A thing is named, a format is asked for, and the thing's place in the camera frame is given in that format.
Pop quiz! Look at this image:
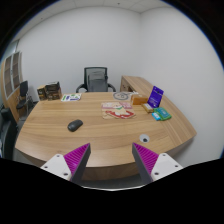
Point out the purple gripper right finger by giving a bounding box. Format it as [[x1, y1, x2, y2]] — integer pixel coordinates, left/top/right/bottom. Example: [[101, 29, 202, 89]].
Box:
[[131, 142, 184, 185]]

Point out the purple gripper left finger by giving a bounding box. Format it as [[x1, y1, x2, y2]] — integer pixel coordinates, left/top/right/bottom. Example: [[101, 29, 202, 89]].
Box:
[[40, 142, 92, 186]]

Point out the black computer mouse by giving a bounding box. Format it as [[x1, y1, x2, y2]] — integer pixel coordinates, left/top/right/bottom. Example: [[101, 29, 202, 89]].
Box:
[[67, 119, 83, 132]]

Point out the small blue packet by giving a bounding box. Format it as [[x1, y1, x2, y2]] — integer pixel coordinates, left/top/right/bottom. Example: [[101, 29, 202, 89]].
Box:
[[152, 112, 161, 121]]

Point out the green packet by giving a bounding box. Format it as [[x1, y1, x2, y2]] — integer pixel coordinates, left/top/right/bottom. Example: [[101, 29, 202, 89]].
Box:
[[154, 107, 171, 121]]

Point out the yellow snack packet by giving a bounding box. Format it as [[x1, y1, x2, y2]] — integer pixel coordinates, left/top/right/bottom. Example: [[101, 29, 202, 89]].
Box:
[[142, 103, 154, 113]]

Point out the orange wooden box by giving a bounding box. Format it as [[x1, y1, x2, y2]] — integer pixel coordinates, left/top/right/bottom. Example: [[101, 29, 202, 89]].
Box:
[[131, 94, 148, 105]]

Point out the white green leaflet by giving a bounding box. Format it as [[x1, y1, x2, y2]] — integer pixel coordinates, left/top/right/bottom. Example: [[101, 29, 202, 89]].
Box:
[[61, 93, 82, 102]]

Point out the dark brown cardboard box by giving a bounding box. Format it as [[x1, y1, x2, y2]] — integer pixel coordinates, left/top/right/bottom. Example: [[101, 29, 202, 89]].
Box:
[[45, 81, 62, 100]]

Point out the black chair at left edge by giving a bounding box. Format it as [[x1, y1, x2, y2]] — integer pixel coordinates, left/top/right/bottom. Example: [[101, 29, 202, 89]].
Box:
[[0, 107, 18, 160]]

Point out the wooden side cabinet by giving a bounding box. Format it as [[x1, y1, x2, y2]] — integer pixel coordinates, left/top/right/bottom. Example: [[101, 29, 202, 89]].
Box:
[[120, 76, 153, 97]]

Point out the small tan box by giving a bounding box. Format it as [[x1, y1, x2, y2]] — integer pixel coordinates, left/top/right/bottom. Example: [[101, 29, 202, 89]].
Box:
[[37, 85, 47, 101]]

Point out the black side chair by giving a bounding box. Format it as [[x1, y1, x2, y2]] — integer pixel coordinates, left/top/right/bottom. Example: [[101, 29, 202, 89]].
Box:
[[16, 81, 34, 112]]

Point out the black mesh office chair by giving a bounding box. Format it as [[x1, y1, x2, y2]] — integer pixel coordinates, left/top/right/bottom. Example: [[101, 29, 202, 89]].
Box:
[[76, 67, 116, 92]]

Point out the wooden bookshelf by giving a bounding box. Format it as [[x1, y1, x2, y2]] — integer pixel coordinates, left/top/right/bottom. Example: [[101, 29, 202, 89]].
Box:
[[0, 52, 26, 121]]

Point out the desk cable grommet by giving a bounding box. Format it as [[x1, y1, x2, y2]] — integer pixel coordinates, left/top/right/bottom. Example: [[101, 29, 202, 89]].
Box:
[[139, 134, 150, 143]]

